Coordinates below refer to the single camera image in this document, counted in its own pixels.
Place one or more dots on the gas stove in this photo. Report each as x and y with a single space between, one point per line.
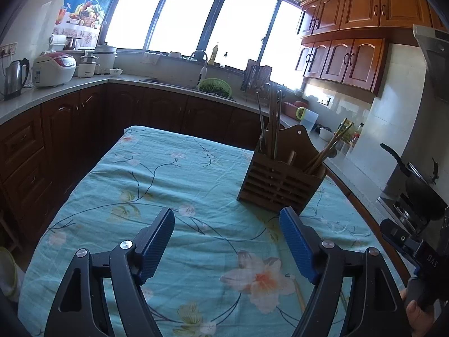
393 207

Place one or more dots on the dish rack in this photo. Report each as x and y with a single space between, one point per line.
256 75

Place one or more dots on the green colander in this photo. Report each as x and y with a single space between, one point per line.
214 89

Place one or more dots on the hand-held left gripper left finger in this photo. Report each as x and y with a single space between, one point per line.
159 238

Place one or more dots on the person's right hand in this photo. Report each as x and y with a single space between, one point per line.
415 317

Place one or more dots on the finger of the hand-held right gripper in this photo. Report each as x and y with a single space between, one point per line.
396 233

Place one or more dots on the dark chopstick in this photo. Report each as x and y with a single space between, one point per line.
261 123

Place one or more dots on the dark wooden base cabinets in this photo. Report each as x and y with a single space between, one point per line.
158 108

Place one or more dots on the large kitchen window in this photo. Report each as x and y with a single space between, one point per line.
189 14

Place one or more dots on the white round container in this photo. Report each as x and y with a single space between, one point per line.
8 273

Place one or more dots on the small white bowl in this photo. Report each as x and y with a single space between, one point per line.
116 72

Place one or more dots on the large white electric pot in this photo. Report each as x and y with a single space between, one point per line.
105 59

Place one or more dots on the stone kitchen countertop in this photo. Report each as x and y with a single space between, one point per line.
354 182

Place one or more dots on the steel range hood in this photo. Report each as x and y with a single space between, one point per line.
436 63

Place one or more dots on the fruit wall poster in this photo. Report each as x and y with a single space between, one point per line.
87 0

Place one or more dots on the curved sink faucet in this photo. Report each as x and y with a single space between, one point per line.
202 70

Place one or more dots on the small glass electric steamer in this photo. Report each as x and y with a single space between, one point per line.
87 66

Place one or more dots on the glass wok lid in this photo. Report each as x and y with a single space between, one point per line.
424 179

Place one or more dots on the white cloth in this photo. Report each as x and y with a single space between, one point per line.
151 58

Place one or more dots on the metal spoon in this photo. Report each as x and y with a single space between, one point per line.
293 157

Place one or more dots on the white and red rice cooker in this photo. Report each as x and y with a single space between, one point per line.
54 70

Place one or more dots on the pink container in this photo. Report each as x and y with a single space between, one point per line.
291 110

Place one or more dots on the wooden utensil holder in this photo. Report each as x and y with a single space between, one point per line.
280 182

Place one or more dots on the short wooden wall cabinet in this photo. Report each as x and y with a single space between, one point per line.
343 61

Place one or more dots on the black wok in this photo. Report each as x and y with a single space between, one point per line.
426 200

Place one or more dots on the tall wooden wall cabinet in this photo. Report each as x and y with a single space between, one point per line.
361 3

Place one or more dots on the white wall socket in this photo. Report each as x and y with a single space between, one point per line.
324 100
7 50

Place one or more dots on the teal floral tablecloth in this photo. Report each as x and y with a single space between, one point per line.
158 182

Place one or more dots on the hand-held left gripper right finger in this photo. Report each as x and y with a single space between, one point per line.
296 242

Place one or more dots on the steel kitchen sink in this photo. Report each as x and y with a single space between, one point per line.
168 83

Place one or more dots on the steel electric kettle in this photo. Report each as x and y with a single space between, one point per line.
14 79

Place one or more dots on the yellow bottle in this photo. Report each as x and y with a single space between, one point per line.
215 54

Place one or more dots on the white condiment bowl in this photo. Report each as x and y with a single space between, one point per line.
325 134

